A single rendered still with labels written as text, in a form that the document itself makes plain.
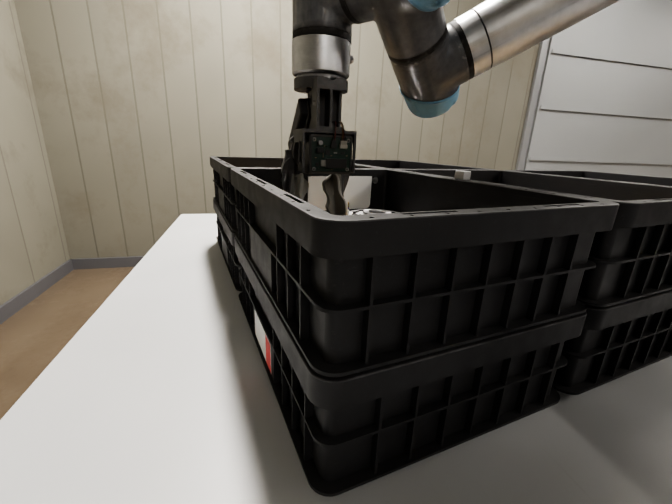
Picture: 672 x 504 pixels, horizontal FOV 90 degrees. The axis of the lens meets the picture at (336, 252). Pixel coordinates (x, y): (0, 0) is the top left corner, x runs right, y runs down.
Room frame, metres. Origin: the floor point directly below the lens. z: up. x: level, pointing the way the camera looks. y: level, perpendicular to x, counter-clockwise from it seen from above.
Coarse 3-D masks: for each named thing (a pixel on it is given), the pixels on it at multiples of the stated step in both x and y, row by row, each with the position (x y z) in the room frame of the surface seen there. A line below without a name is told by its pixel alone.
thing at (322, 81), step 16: (304, 80) 0.46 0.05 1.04; (320, 80) 0.44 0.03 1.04; (336, 80) 0.44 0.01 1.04; (320, 96) 0.46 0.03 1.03; (336, 96) 0.47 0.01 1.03; (320, 112) 0.46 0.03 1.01; (336, 112) 0.47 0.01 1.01; (304, 128) 0.49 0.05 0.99; (320, 128) 0.44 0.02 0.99; (336, 128) 0.44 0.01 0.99; (304, 144) 0.43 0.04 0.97; (320, 144) 0.43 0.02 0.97; (336, 144) 0.44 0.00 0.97; (352, 144) 0.45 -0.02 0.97; (304, 160) 0.43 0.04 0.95; (320, 160) 0.44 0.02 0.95; (336, 160) 0.44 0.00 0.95; (352, 160) 0.45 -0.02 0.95
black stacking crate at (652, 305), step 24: (600, 312) 0.31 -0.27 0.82; (624, 312) 0.33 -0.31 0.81; (648, 312) 0.35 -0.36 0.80; (600, 336) 0.34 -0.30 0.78; (624, 336) 0.35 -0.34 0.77; (648, 336) 0.37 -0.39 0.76; (576, 360) 0.32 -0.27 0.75; (600, 360) 0.33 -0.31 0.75; (624, 360) 0.37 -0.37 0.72; (648, 360) 0.38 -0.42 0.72; (576, 384) 0.33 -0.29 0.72; (600, 384) 0.33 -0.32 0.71
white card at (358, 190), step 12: (312, 180) 0.58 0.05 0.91; (348, 180) 0.61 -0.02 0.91; (360, 180) 0.62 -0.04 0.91; (312, 192) 0.58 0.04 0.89; (324, 192) 0.59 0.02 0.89; (348, 192) 0.61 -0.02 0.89; (360, 192) 0.62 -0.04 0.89; (312, 204) 0.58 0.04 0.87; (324, 204) 0.59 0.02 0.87; (360, 204) 0.62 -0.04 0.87
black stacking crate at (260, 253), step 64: (384, 192) 0.65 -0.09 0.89; (448, 192) 0.49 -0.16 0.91; (256, 256) 0.38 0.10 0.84; (384, 256) 0.21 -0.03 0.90; (448, 256) 0.23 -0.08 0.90; (512, 256) 0.26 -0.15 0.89; (576, 256) 0.30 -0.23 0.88; (320, 320) 0.21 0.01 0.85; (384, 320) 0.21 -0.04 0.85; (448, 320) 0.23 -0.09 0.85; (512, 320) 0.27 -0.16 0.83
